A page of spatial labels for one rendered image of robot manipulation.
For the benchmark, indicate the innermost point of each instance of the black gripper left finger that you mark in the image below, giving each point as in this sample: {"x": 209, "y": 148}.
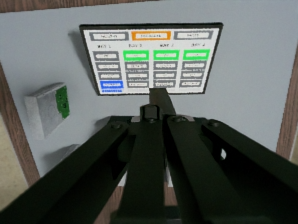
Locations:
{"x": 76, "y": 190}

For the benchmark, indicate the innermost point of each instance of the black drive dock housing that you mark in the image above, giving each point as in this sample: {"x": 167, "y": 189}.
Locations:
{"x": 127, "y": 119}

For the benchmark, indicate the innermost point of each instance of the status display panel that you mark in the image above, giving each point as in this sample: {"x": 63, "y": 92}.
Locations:
{"x": 128, "y": 59}

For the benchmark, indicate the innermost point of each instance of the light grey flat mat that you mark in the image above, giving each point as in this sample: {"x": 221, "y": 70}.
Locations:
{"x": 247, "y": 86}

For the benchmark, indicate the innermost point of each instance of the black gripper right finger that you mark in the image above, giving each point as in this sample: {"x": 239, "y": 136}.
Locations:
{"x": 252, "y": 185}

